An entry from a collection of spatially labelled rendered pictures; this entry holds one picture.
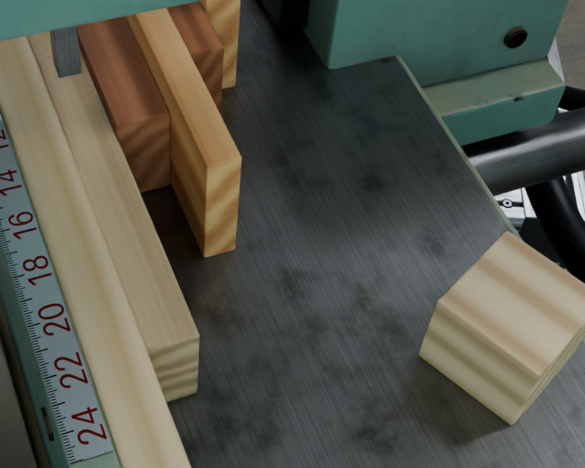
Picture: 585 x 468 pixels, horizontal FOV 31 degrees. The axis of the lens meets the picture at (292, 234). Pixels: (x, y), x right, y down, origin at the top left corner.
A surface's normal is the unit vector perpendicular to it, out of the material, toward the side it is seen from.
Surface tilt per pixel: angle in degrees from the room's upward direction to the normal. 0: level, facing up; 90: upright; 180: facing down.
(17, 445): 0
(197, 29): 0
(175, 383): 90
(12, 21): 90
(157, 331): 0
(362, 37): 90
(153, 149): 90
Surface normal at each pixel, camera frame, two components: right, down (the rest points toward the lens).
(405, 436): 0.09, -0.61
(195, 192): -0.92, 0.25
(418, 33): 0.38, 0.75
